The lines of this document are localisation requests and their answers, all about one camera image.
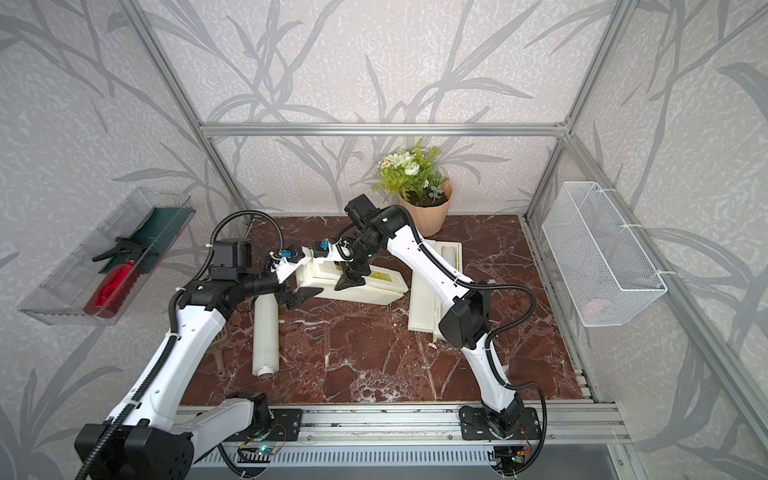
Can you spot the plastic wrap roll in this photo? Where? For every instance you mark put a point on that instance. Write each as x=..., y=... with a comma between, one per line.
x=266, y=351
x=451, y=252

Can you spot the red spray bottle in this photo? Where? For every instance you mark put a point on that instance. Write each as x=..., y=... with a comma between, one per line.
x=113, y=291

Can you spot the potted green plant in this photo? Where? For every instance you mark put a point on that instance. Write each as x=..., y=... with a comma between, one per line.
x=413, y=178

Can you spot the white wire mesh basket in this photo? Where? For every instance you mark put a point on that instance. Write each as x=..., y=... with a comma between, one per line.
x=609, y=276

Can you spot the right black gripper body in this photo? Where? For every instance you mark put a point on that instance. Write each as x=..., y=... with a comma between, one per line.
x=361, y=252

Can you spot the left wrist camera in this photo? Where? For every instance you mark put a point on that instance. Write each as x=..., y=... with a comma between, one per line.
x=287, y=261

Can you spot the clear plastic wall tray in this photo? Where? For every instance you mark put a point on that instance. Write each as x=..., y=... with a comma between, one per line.
x=96, y=283

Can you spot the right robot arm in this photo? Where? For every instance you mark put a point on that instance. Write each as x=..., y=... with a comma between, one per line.
x=466, y=323

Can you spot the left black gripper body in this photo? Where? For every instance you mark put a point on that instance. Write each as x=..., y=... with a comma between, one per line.
x=255, y=284

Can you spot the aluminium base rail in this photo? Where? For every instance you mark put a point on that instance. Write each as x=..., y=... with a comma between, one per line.
x=568, y=422

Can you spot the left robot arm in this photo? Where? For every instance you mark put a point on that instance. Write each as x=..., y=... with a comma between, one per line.
x=140, y=439

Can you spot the brown plastic scoop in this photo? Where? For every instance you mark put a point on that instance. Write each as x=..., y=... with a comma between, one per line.
x=216, y=349

